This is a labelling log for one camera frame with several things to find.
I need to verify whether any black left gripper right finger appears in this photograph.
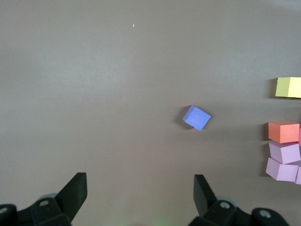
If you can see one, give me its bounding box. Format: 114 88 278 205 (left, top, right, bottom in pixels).
189 174 289 226

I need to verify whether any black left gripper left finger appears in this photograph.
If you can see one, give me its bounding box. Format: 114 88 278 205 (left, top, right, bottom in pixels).
0 172 88 226

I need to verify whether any orange foam block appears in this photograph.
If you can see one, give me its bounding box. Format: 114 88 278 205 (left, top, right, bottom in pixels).
268 121 301 144

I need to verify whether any yellow foam block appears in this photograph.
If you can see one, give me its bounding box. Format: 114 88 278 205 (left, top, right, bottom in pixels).
275 77 301 97

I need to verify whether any purple foam block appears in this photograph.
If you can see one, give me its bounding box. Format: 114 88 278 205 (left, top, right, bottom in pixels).
182 105 212 132

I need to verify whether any brown table cover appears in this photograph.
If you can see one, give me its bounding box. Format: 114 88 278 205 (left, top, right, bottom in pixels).
0 0 301 226

